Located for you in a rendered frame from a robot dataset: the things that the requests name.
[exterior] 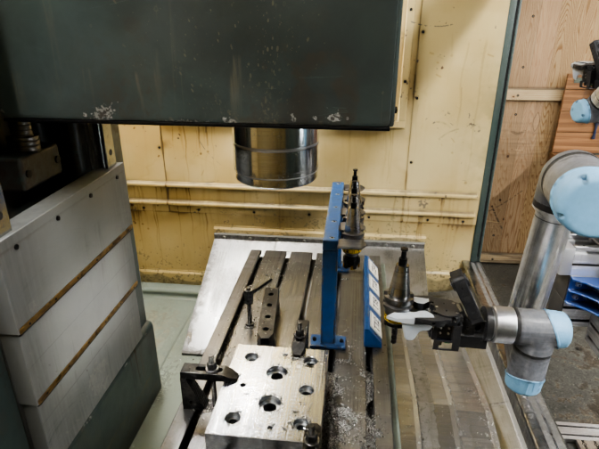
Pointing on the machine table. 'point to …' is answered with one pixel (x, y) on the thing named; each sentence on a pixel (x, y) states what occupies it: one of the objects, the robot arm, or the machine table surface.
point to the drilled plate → (214, 436)
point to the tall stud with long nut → (249, 305)
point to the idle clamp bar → (265, 337)
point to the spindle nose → (275, 157)
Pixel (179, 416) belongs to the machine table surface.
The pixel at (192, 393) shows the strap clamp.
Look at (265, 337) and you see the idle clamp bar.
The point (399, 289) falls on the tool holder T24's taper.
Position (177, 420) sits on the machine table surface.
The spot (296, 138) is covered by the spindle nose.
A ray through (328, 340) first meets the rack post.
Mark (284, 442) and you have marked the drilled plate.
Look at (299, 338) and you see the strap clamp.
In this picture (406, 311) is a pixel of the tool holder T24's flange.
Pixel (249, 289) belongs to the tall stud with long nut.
